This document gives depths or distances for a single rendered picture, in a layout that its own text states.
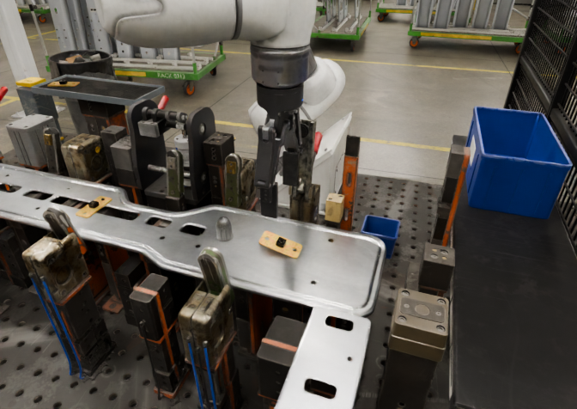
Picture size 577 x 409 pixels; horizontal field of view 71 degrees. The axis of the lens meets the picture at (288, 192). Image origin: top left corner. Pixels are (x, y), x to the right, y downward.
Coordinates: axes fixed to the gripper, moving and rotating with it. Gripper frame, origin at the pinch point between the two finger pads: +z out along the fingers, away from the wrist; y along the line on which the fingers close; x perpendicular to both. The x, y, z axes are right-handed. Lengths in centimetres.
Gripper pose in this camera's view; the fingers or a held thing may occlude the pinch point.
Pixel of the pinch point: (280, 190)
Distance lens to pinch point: 74.6
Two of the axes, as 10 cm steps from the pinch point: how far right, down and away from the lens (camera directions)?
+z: -0.1, 8.5, 5.3
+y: -3.2, 5.0, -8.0
